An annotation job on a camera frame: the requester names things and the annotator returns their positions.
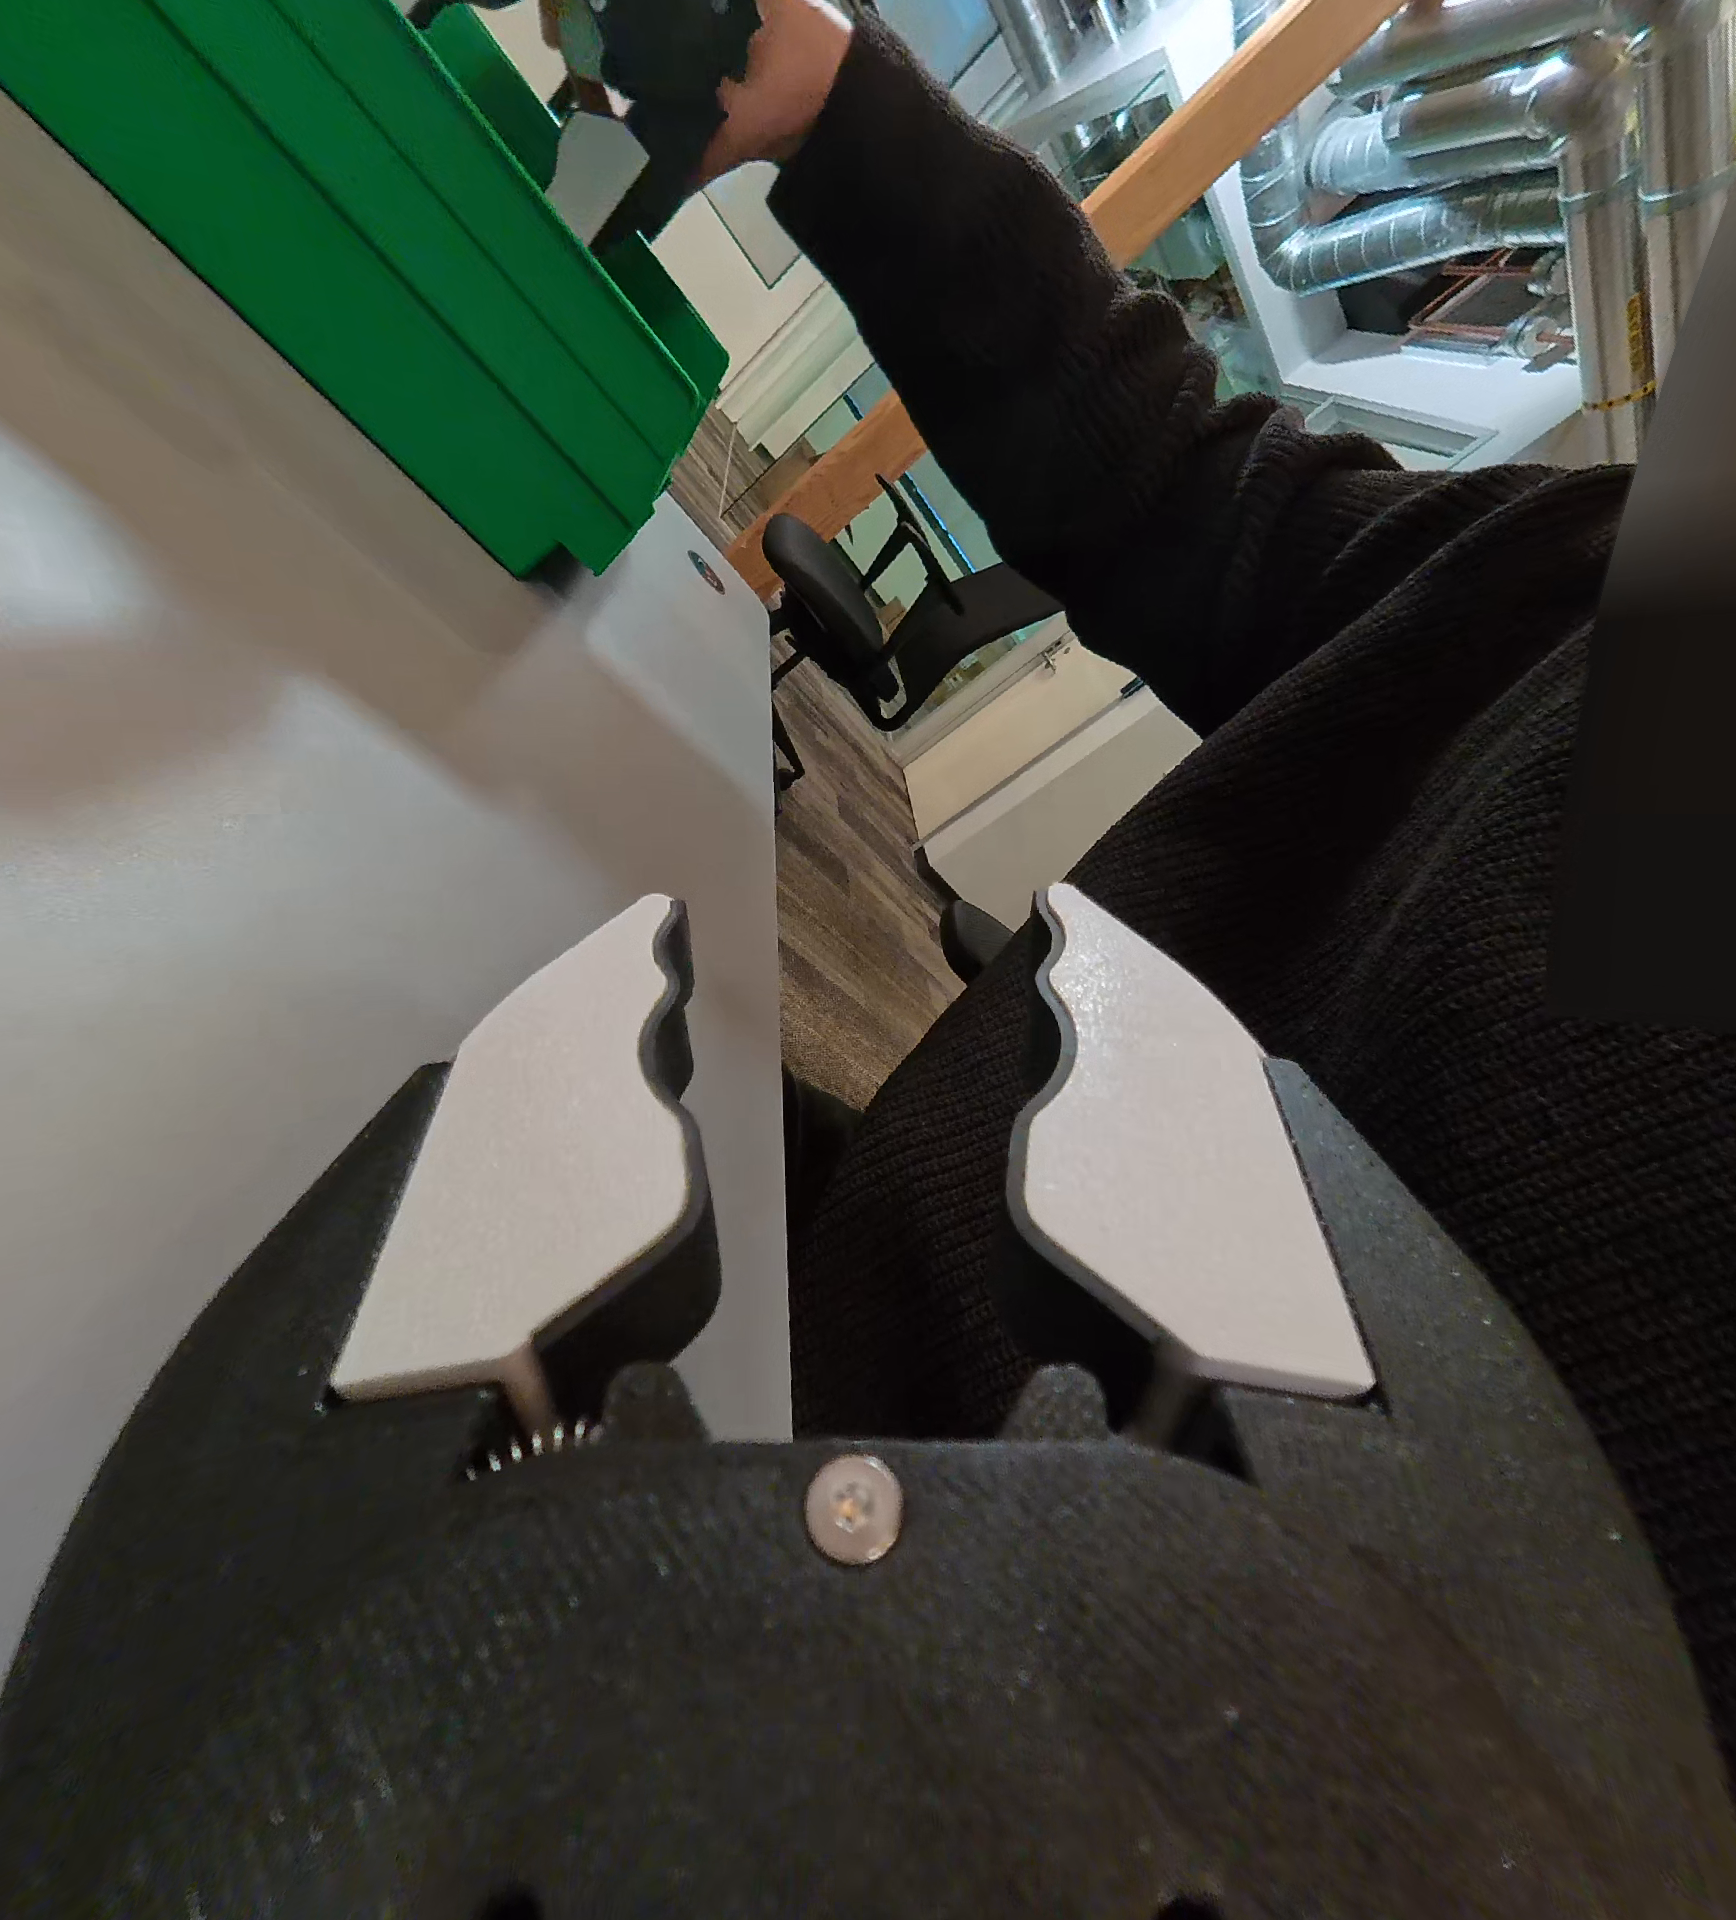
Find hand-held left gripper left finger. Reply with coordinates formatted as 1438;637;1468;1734
328;894;723;1427

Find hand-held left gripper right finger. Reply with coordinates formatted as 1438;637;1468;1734
1006;882;1383;1448

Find green plastic bin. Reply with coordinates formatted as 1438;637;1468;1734
0;0;731;582

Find person's right forearm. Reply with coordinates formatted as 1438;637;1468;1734
769;14;1410;737

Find person's right hand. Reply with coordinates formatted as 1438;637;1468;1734
702;0;858;191

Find person's black sweater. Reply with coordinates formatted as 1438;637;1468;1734
784;464;1736;1920

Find wooden beam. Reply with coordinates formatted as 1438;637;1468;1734
723;0;1410;597

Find black office chair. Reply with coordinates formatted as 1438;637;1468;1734
761;476;1071;789

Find silver metal ducts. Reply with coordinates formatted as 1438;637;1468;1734
1228;0;1736;422

